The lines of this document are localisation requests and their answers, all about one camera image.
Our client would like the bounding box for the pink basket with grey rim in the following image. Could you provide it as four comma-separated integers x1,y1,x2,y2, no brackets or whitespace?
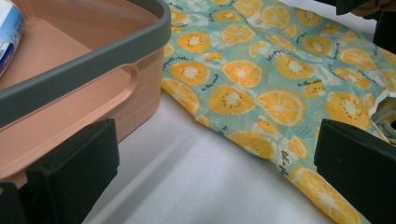
0,0,173,189

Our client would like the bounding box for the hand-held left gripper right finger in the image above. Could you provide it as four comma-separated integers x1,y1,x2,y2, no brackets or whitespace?
313,118,396,224

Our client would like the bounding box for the blue and white packet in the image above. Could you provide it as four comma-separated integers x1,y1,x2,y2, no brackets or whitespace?
0,0,26,77

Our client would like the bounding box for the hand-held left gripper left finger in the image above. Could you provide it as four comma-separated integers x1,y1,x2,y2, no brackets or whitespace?
18,118,120,224

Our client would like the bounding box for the orange slice print tote bag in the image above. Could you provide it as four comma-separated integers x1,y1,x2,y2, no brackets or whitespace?
161,0,396,224

